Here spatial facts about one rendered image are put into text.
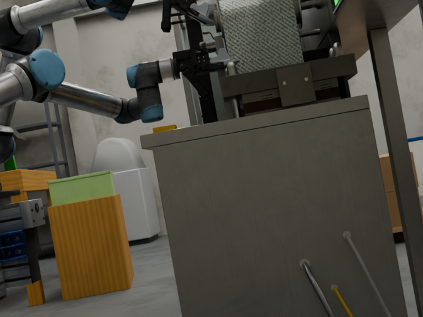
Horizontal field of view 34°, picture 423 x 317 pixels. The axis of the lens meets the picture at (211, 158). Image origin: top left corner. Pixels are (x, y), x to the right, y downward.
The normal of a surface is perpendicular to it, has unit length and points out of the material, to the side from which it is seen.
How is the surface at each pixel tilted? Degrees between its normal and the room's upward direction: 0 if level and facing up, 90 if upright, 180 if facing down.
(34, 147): 90
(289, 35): 90
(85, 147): 90
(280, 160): 90
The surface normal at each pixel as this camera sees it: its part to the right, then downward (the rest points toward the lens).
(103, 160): -0.14, 0.00
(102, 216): 0.07, -0.03
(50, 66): 0.72, -0.18
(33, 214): 0.98, -0.18
